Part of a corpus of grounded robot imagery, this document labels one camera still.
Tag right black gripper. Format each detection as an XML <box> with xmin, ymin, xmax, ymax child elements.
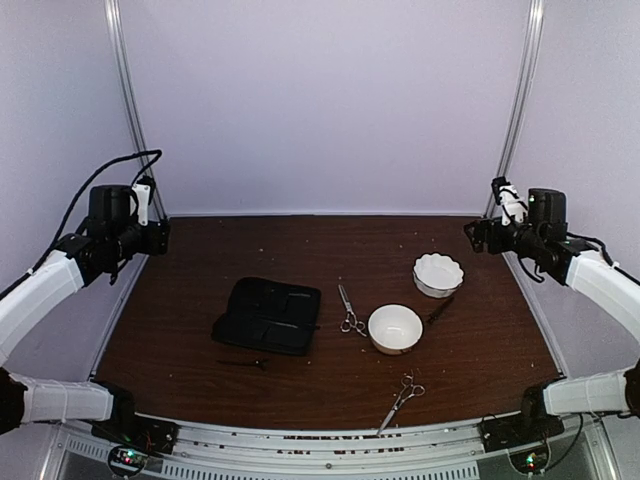
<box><xmin>464</xmin><ymin>216</ymin><xmax>544</xmax><ymax>259</ymax></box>

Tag black zippered tool case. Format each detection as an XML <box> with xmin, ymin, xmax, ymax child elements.
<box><xmin>211</xmin><ymin>277</ymin><xmax>322</xmax><ymax>356</ymax></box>

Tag black hair clip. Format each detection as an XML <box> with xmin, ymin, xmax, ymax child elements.
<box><xmin>217</xmin><ymin>358</ymin><xmax>269</xmax><ymax>371</ymax></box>

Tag silver hair scissors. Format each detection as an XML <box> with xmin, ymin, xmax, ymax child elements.
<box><xmin>376</xmin><ymin>370</ymin><xmax>426</xmax><ymax>436</ymax></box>

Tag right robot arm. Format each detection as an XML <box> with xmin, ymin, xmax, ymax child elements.
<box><xmin>464</xmin><ymin>177</ymin><xmax>639</xmax><ymax>442</ymax></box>

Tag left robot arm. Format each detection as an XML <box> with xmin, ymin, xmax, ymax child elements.
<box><xmin>1</xmin><ymin>176</ymin><xmax>170</xmax><ymax>444</ymax></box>

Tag scalloped white bowl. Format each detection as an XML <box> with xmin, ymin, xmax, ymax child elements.
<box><xmin>412</xmin><ymin>253</ymin><xmax>464</xmax><ymax>299</ymax></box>

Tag round white bowl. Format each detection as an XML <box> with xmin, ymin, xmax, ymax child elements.
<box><xmin>367</xmin><ymin>304</ymin><xmax>424</xmax><ymax>356</ymax></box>

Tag silver thinning scissors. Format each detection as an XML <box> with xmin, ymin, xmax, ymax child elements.
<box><xmin>338</xmin><ymin>284</ymin><xmax>367</xmax><ymax>337</ymax></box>

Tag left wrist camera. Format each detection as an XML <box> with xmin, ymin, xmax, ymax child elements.
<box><xmin>130</xmin><ymin>176</ymin><xmax>156</xmax><ymax>227</ymax></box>

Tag right aluminium frame post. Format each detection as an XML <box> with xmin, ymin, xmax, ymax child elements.
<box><xmin>482</xmin><ymin>0</ymin><xmax>546</xmax><ymax>220</ymax></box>

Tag aluminium frame post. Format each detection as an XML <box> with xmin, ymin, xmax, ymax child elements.
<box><xmin>482</xmin><ymin>0</ymin><xmax>546</xmax><ymax>220</ymax></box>
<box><xmin>103</xmin><ymin>0</ymin><xmax>169</xmax><ymax>221</ymax></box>

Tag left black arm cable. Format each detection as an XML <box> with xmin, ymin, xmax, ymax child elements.
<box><xmin>0</xmin><ymin>148</ymin><xmax>164</xmax><ymax>296</ymax></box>

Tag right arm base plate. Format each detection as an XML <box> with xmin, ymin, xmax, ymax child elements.
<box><xmin>478</xmin><ymin>413</ymin><xmax>565</xmax><ymax>453</ymax></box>

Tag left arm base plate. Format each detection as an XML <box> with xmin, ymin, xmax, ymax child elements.
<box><xmin>88</xmin><ymin>415</ymin><xmax>179</xmax><ymax>457</ymax></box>

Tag front aluminium rail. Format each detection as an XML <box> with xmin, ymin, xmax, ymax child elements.
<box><xmin>42</xmin><ymin>414</ymin><xmax>621</xmax><ymax>480</ymax></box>

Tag left aluminium frame post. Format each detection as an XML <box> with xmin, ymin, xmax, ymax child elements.
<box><xmin>103</xmin><ymin>0</ymin><xmax>169</xmax><ymax>221</ymax></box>

